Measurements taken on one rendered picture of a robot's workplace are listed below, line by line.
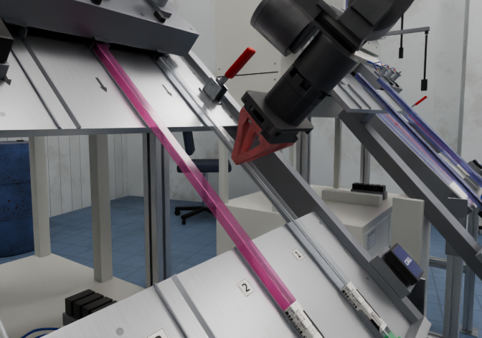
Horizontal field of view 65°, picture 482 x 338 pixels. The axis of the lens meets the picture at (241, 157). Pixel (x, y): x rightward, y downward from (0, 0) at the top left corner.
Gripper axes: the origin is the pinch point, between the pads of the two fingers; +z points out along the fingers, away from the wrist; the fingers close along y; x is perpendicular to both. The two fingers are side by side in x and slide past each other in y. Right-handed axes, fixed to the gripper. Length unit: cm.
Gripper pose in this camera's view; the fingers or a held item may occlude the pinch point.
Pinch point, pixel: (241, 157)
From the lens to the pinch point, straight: 52.9
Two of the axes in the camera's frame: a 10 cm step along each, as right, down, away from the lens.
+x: 5.7, 7.5, -3.4
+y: -5.8, 0.7, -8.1
